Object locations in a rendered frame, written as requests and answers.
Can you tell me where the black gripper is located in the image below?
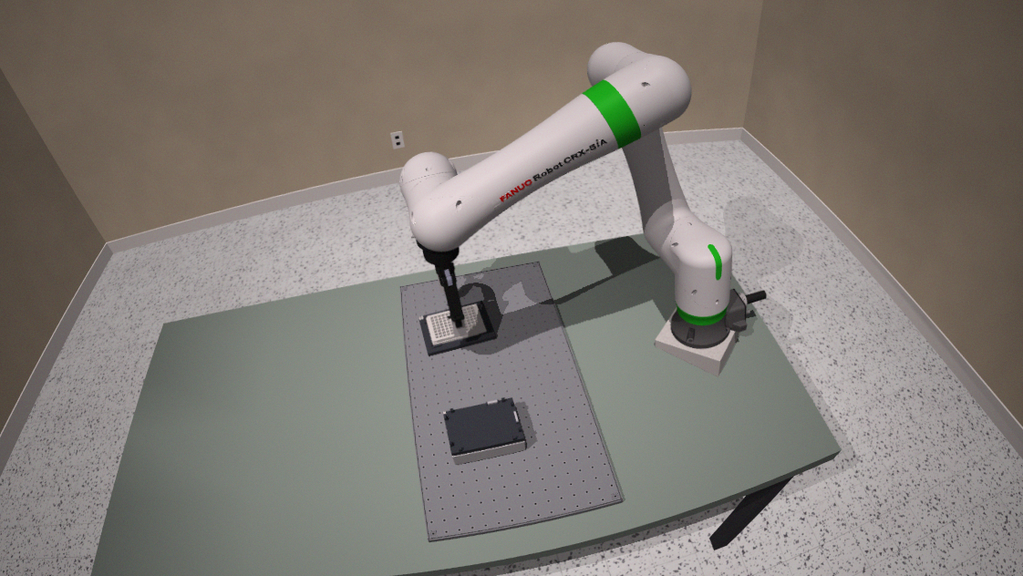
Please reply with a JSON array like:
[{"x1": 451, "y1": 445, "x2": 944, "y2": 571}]
[{"x1": 422, "y1": 247, "x2": 468, "y2": 338}]

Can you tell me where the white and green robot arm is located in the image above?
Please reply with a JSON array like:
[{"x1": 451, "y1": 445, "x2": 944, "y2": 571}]
[{"x1": 399, "y1": 42, "x2": 767, "y2": 349}]

